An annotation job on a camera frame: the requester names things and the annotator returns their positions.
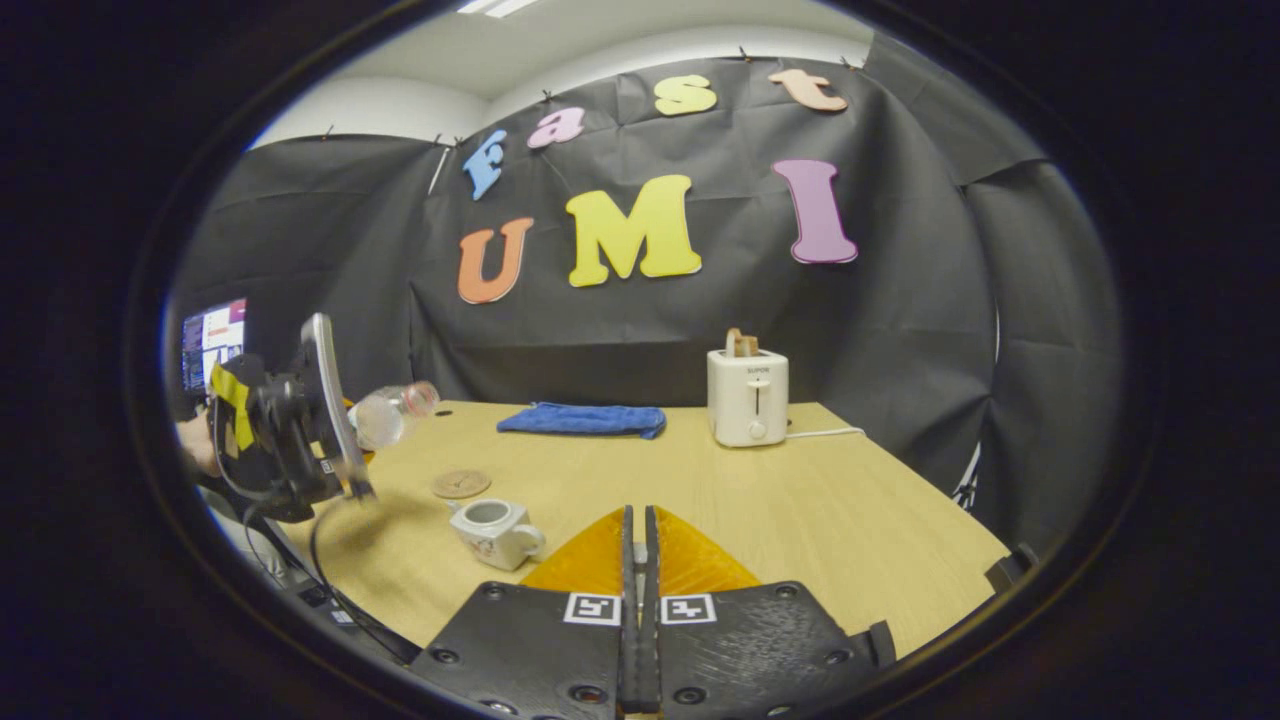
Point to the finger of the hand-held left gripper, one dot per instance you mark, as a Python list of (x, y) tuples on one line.
[(345, 478)]

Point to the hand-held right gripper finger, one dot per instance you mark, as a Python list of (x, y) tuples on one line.
[(628, 600), (652, 600)]

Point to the clear plastic water bottle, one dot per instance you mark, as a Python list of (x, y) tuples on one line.
[(385, 415)]

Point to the white ceramic teacup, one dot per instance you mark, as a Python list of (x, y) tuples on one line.
[(495, 540)]

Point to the computer monitor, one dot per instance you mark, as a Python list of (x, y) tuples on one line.
[(210, 340)]

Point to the blue cloth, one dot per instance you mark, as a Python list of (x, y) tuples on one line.
[(580, 420)]

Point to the white toaster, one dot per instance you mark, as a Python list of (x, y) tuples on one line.
[(747, 400)]

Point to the toast slice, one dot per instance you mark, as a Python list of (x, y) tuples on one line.
[(741, 344)]

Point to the ceiling light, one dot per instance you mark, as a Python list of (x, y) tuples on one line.
[(495, 6)]

